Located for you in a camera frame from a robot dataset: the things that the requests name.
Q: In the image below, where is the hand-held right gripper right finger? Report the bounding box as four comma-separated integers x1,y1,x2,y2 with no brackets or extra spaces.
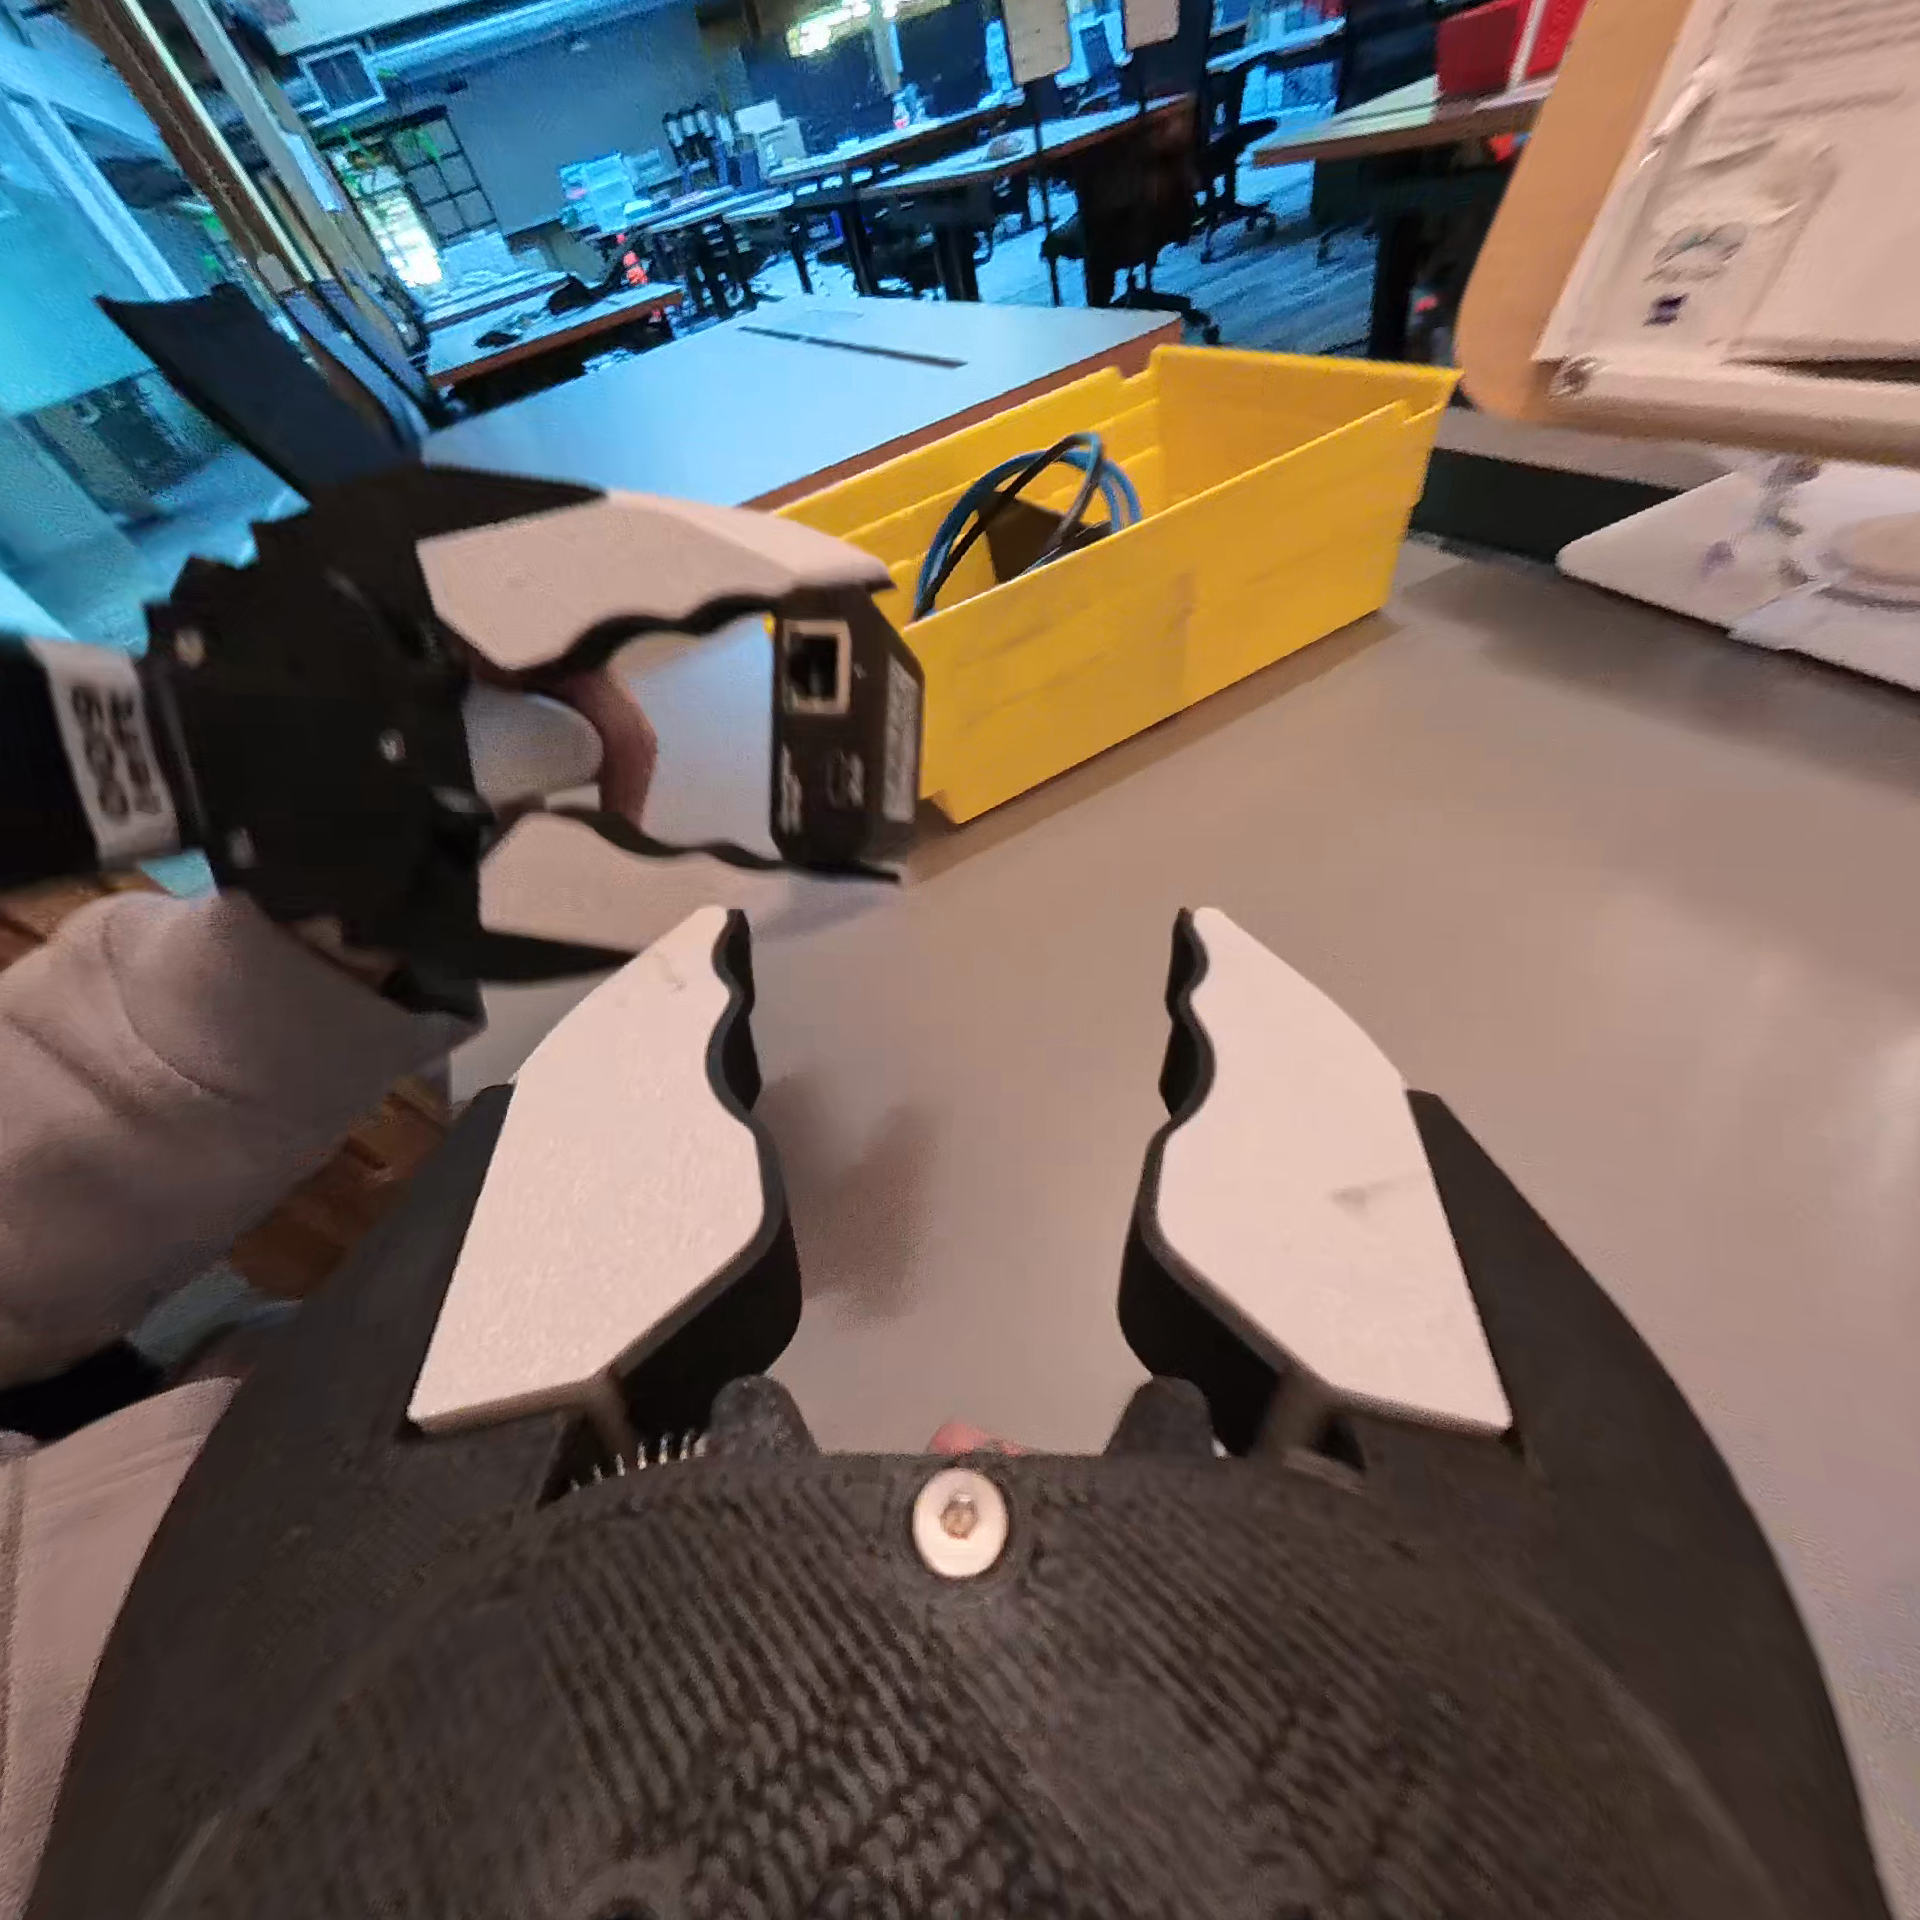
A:
1124,907,1514,1449

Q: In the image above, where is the person's grey hoodie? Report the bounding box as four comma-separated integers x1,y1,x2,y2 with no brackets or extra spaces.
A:
0,1371,240,1920

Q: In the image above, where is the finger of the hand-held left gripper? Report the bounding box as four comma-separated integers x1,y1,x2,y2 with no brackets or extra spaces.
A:
480,803,908,983
417,487,894,674

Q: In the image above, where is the person's left hand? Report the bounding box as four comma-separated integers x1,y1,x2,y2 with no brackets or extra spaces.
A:
550,663,662,830

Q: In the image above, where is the grey wood-edged table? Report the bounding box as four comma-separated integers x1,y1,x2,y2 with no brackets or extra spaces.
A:
424,295,1186,512

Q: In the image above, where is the printed instruction sheet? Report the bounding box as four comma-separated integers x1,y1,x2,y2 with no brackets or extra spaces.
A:
1535,0,1920,369

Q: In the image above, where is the black bin divider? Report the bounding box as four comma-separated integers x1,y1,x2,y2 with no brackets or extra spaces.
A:
983,502,1105,580

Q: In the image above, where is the black office chair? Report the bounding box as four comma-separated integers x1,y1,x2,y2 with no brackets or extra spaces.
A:
95,285,422,491

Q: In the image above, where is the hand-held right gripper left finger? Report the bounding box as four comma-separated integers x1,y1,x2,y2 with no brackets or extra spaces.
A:
409,907,800,1428

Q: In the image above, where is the white stand base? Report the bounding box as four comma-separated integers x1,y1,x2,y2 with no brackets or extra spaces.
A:
1556,456,1920,690

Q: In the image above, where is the instruction sheet on clipboard stand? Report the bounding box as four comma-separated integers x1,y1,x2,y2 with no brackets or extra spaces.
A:
1457,0,1920,467

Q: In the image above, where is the yellow storage bin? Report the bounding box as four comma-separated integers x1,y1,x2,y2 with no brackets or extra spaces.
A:
771,346,1463,829

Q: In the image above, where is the black network splitter box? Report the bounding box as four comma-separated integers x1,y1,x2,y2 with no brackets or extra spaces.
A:
766,590,923,879

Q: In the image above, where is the red storage bin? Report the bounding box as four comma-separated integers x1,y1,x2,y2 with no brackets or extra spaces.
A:
1435,0,1589,98

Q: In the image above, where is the blue ethernet cable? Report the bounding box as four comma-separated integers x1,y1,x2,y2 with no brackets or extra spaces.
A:
912,434,1142,619

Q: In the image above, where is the person's left forearm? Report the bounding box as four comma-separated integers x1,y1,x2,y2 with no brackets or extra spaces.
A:
0,891,483,1390

